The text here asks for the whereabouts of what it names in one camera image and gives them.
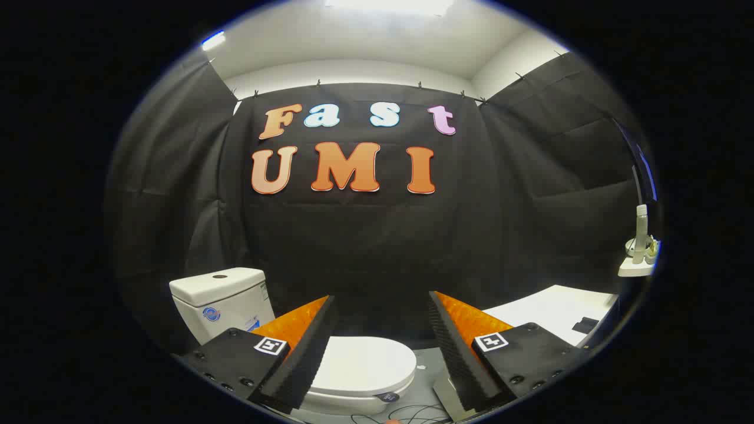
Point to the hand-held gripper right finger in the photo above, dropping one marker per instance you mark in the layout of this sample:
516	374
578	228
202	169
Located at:
462	365

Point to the dark flat object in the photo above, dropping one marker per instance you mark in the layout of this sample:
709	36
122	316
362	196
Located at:
585	325

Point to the white wall shelf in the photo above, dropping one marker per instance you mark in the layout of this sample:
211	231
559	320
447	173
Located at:
635	270

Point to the black backdrop cloth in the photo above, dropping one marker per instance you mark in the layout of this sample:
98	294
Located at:
365	247

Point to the white bottle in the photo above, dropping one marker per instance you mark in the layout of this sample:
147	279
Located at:
640	229

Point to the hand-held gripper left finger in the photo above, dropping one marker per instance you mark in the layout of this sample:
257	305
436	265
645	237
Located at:
306	359

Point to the white drawer cabinet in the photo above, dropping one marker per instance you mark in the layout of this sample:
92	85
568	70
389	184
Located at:
548	309

